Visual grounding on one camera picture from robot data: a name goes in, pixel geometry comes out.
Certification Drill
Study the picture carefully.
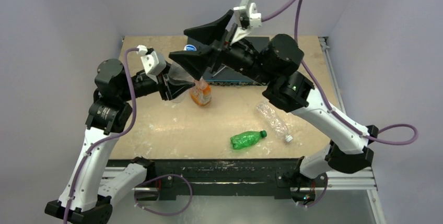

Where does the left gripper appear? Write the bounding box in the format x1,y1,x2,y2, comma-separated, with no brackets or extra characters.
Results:
119,59,194,102

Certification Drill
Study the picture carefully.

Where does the white blue bottle cap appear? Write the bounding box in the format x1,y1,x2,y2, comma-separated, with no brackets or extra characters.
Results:
183,44,197,51

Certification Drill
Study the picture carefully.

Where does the orange label plastic bottle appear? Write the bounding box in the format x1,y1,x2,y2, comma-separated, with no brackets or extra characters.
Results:
189,78,212,107

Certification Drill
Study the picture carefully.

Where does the slim clear plastic bottle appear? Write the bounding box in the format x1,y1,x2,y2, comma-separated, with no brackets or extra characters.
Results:
255,102,294,143

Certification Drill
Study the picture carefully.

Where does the large clear plastic bottle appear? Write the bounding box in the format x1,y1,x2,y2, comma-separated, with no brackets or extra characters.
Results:
168,62,194,103

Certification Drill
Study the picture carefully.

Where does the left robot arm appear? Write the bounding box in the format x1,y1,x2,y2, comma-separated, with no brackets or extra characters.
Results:
44,59,193,223

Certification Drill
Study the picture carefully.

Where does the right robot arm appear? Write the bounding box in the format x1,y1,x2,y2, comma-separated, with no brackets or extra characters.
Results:
169,10,378,186

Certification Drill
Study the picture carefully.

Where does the green plastic bottle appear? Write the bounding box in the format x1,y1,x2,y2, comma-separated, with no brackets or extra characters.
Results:
230,130,267,150

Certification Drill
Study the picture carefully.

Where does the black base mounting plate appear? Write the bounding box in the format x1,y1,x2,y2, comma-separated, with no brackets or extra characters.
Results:
107,157,328,204

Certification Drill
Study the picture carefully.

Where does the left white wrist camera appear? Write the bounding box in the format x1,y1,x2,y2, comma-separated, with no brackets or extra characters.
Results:
136,45,167,83

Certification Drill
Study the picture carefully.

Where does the black network switch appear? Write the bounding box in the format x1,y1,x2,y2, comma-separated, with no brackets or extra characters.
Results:
201,36,270,86

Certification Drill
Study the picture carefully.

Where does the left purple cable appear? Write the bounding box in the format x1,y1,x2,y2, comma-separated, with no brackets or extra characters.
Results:
62,46,194,224

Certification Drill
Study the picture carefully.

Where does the purple cable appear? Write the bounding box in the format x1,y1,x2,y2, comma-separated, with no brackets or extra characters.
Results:
261,0,419,208
62,46,194,224

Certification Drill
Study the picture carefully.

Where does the aluminium frame rail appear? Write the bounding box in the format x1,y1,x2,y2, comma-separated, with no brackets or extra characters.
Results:
100,167,377,190

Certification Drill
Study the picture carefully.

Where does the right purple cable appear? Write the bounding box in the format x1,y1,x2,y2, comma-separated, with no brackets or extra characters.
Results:
261,0,419,208

